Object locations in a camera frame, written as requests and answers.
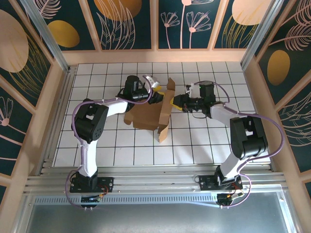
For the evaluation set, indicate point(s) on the teal flower wall panel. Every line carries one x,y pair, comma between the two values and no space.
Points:
12,126
175,36

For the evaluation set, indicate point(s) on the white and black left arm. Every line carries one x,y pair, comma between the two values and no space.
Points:
88,150

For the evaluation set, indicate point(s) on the teal golden circle leaf panel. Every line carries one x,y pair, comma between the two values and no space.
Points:
116,24

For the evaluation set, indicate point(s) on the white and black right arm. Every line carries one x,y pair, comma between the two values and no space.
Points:
247,138

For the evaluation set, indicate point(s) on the aluminium side rail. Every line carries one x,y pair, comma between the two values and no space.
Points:
62,109

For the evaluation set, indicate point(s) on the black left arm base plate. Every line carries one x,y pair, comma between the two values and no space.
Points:
107,183

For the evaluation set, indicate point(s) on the aluminium corner post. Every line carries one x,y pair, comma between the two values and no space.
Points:
48,36
260,36

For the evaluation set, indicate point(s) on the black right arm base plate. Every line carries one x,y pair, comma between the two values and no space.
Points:
206,184

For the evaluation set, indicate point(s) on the teal feather wall panel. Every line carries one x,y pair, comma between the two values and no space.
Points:
296,126

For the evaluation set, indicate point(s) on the teal pale circle wall panel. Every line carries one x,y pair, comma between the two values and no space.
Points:
238,29
14,48

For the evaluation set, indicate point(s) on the teal golden oval feather panel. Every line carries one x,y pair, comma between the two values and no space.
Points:
286,48

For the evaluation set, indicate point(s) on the brown cardboard box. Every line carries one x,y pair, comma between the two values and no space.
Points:
145,116

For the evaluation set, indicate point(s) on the small circuit board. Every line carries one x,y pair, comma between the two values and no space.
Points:
229,197
91,199

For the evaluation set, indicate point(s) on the teal golden oval leaf panel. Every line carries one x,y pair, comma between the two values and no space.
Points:
63,34

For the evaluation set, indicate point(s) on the aluminium mounting rail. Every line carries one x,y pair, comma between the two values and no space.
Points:
155,177

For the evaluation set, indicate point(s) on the grey metal sheet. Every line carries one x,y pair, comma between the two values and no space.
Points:
155,221

